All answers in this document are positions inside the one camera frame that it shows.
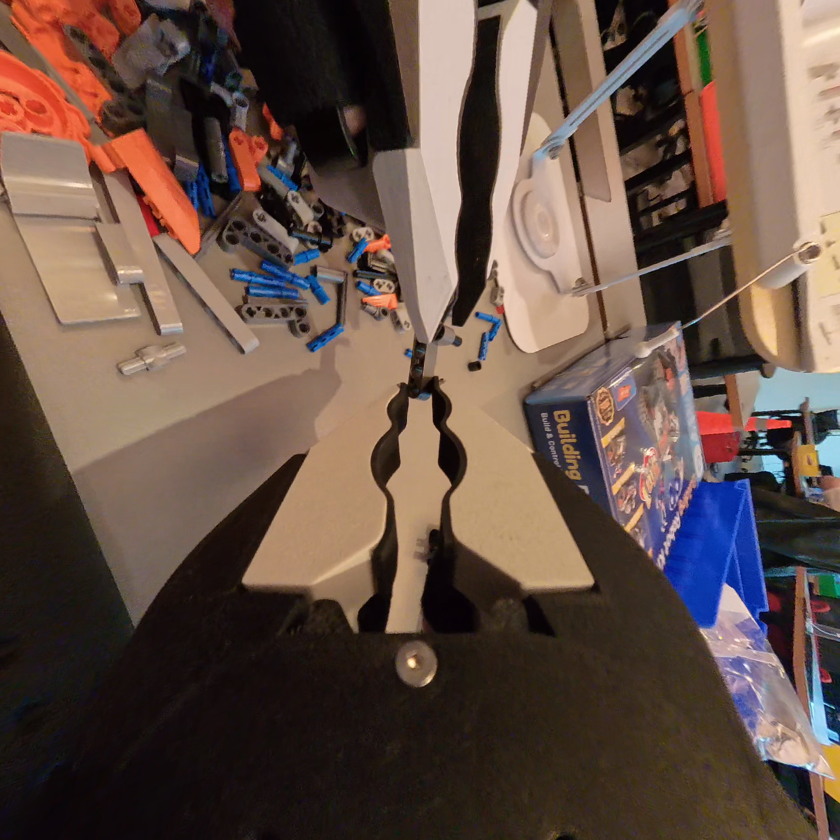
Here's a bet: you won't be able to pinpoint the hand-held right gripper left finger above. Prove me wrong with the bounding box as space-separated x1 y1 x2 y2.
240 384 410 632

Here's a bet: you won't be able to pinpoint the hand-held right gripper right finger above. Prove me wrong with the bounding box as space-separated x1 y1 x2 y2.
430 381 596 632

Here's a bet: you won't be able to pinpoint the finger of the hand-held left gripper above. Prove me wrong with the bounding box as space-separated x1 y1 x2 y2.
451 0 553 328
371 0 479 345

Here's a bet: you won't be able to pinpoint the grey beam piece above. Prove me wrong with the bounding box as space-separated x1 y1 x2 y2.
406 325 463 403

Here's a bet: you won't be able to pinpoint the pile of building pieces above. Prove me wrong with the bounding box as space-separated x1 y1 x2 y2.
0 0 506 368

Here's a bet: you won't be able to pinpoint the person's left forearm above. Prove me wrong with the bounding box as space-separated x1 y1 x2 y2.
233 0 368 126

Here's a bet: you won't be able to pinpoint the blue robot kit box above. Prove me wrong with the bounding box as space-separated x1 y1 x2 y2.
524 322 706 572

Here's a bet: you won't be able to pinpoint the dark storage shelf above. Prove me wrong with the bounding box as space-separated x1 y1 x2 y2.
613 0 732 257

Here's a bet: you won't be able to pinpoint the grey cross axle connector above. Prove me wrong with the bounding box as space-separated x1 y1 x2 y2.
117 341 188 376

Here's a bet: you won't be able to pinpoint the white stand base with arms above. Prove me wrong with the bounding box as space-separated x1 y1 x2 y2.
707 0 840 375

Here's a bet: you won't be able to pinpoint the clear plastic parts bag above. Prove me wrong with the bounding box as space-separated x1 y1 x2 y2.
699 584 836 778

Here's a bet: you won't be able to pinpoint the metal stand bracket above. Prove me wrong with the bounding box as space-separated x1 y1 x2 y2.
532 0 706 165
570 231 735 298

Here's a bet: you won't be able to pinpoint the wire page holder white tips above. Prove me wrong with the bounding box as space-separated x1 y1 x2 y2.
633 239 824 360

